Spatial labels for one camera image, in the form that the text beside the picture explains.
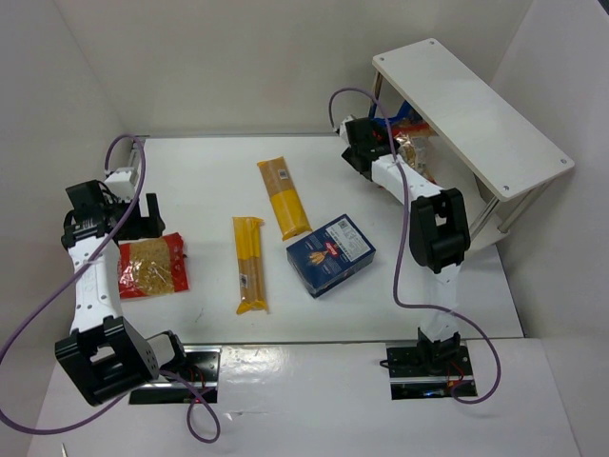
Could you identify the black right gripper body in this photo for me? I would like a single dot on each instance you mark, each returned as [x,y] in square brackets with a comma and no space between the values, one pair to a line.
[373,131]

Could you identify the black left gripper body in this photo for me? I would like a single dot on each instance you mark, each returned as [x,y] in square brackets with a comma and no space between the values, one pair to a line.
[140,224]

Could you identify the red fusilli bag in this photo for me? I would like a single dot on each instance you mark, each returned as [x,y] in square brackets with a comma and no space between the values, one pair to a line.
[414,144]
[153,267]

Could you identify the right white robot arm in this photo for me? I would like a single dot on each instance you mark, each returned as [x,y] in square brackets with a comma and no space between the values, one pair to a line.
[437,229]

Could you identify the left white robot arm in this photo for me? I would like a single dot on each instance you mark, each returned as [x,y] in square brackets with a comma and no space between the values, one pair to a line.
[118,253]

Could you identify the blue pasta bag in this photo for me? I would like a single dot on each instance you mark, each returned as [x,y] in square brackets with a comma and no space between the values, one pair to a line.
[405,117]

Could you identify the blue Barilla pasta box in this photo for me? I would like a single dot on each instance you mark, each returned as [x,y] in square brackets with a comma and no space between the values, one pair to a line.
[330,255]

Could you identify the white two-tier shelf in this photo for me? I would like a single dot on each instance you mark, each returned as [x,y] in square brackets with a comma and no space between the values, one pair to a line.
[505,164]

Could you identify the yellow spaghetti pack left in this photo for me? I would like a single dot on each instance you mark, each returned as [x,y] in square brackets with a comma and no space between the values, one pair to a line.
[247,234]

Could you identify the yellow spaghetti pack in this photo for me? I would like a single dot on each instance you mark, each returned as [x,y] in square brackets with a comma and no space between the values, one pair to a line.
[247,234]
[284,198]

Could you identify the yellow spaghetti pack right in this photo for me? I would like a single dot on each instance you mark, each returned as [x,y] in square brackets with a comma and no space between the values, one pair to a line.
[284,198]

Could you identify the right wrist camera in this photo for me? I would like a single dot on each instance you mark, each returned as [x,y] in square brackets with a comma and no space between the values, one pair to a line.
[341,130]

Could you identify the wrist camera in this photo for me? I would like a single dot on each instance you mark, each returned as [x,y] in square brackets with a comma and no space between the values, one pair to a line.
[341,130]
[122,183]

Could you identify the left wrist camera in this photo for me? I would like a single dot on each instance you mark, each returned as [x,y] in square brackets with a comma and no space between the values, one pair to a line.
[122,183]

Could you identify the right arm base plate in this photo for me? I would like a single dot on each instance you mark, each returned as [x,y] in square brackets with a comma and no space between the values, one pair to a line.
[411,379]

